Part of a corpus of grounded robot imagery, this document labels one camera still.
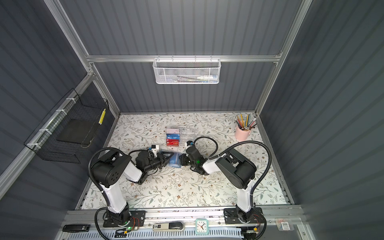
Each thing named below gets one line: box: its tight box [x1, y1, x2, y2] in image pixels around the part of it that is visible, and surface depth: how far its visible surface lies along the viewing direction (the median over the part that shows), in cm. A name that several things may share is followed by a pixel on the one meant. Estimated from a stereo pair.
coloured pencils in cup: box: [234, 113, 258, 131], surface depth 101 cm
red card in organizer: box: [166, 139, 180, 147], surface depth 101 cm
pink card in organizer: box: [166, 128, 180, 134], surface depth 102 cm
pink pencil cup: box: [234, 125, 252, 141], surface depth 101 cm
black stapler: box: [62, 224, 91, 233], surface depth 71 cm
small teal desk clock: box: [195, 218, 209, 236], surface depth 71 cm
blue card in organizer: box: [166, 133, 181, 140], surface depth 101 cm
